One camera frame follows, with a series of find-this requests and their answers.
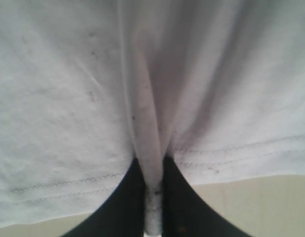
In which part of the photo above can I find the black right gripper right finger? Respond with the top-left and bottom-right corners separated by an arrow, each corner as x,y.
162,157 -> 241,237

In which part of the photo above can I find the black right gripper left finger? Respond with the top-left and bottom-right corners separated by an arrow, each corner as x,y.
63,158 -> 145,237

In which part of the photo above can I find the white t-shirt red lettering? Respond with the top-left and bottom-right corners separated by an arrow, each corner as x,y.
0,0 -> 305,235

